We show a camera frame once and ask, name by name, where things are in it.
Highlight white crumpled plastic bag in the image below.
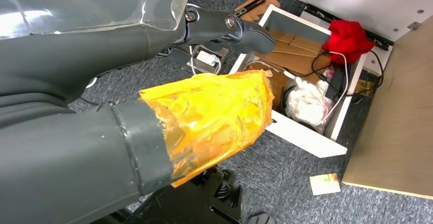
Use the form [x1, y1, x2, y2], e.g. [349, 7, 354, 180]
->
[285, 65, 335, 127]

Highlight metal box white label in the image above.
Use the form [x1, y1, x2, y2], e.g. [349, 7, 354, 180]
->
[187, 45, 230, 74]

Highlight black power adapter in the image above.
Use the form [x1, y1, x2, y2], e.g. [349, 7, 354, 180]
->
[325, 67, 346, 102]

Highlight laser cut wooden piece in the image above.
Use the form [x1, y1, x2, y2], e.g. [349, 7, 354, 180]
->
[234, 0, 281, 22]

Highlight wooden desk side panel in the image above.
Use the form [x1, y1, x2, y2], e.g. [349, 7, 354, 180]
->
[342, 14, 433, 200]

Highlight thin black cable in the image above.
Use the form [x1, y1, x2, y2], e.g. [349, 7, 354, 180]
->
[311, 48, 386, 97]

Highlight cream orange card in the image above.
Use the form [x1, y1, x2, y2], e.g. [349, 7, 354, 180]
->
[309, 173, 341, 196]

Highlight white open drawer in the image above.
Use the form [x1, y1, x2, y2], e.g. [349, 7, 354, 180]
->
[229, 4, 368, 159]

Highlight white charger cable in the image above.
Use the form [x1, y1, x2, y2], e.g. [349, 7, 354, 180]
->
[318, 51, 350, 125]

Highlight brown printed box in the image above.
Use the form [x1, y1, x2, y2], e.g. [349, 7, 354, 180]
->
[245, 63, 289, 110]

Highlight looped white cable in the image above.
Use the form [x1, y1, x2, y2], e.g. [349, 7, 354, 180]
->
[188, 45, 223, 77]

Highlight red cloth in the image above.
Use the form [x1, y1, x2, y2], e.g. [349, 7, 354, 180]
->
[321, 20, 376, 65]

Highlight brown printed card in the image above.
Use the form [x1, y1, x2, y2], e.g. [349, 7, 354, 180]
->
[355, 79, 376, 97]

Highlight black drawer rail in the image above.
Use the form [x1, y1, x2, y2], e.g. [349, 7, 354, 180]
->
[304, 4, 395, 52]

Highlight flat cardboard sheets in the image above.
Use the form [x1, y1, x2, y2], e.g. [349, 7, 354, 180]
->
[253, 29, 332, 85]

